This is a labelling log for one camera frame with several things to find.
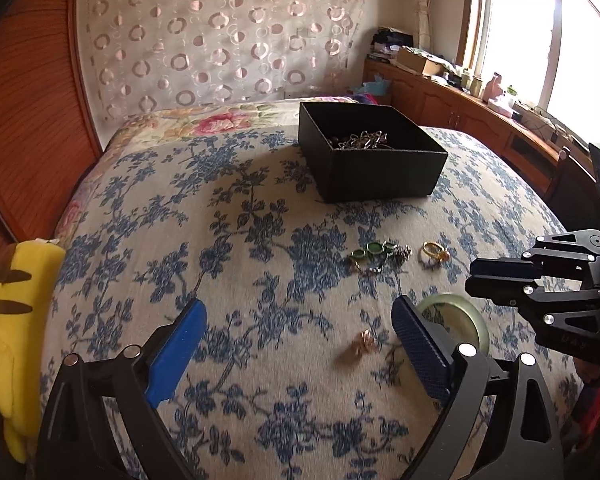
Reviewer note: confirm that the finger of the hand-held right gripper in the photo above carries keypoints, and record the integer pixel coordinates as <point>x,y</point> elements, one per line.
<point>495,291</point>
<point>500,270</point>

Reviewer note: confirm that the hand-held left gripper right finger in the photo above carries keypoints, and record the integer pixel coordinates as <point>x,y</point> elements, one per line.
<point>422,355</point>

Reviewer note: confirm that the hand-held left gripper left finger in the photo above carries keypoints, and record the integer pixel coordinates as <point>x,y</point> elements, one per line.
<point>175,355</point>

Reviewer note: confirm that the pale jade bangle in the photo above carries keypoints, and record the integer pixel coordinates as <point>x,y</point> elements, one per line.
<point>481,327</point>

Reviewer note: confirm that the small silver jewelry piece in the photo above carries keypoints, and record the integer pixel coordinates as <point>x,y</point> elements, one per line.
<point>404,254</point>

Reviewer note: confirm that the black box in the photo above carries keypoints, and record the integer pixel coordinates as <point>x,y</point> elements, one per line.
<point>380,180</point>

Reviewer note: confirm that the dark wooden chair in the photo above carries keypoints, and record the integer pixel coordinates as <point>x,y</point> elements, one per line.
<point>575,185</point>

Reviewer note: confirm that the dark blue red blanket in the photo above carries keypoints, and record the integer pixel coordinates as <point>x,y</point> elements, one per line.
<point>592,395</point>

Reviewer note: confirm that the blue floral blanket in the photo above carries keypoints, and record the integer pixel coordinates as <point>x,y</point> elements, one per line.
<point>280,260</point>

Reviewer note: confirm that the tissue box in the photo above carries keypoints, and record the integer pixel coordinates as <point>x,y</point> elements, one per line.
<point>501,107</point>

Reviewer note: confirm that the yellow plush toy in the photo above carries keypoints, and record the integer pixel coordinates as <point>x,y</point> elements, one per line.
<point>10,360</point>

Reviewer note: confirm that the wooden cabinet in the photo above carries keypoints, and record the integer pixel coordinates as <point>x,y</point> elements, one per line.
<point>440,100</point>

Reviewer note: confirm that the pink bottle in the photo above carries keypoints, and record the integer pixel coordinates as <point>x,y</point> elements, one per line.
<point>492,89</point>

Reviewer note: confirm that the white bottle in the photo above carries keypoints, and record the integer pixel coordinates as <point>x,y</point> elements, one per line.
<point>476,85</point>
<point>466,80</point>

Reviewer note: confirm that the blue bag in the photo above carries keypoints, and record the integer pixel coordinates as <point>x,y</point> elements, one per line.
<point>377,86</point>

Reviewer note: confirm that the cardboard box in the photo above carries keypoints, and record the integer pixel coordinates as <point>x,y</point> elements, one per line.
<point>420,62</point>

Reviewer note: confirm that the window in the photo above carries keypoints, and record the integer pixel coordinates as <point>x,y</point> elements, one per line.
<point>520,35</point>

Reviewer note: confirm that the pile of dark clothes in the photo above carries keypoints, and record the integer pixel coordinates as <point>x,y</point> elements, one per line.
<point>390,42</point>

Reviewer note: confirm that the cream window curtain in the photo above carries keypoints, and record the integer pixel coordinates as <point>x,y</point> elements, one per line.
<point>422,5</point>

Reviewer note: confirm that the wooden wardrobe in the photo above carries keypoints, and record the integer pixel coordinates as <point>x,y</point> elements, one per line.
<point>30,110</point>

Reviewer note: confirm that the circle patterned sheer curtain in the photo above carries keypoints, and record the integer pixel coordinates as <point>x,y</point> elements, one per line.
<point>205,35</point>

